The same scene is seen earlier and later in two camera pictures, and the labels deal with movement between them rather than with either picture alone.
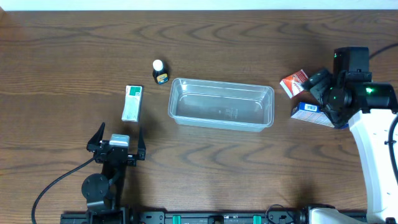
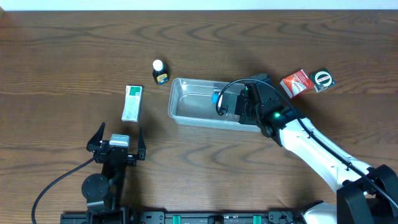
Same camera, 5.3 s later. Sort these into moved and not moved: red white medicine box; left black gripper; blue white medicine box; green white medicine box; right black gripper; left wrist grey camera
Moved: right black gripper; blue white medicine box
Not moved: left black gripper; green white medicine box; red white medicine box; left wrist grey camera
